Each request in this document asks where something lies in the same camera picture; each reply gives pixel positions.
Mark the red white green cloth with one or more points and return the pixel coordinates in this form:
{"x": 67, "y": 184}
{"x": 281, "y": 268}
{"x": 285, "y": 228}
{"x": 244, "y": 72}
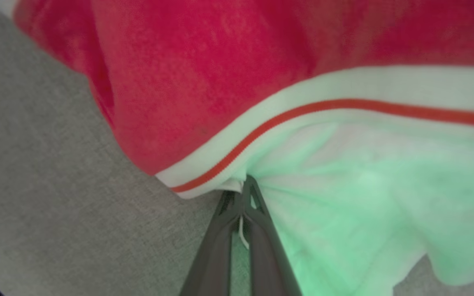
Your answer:
{"x": 56, "y": 185}

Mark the red and white garment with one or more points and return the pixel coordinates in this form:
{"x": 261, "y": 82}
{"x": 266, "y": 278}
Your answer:
{"x": 220, "y": 61}

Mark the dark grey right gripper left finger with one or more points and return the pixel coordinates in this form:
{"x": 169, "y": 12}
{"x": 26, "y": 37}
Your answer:
{"x": 214, "y": 259}

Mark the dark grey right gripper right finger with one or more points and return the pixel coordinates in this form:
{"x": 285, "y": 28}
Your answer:
{"x": 268, "y": 259}

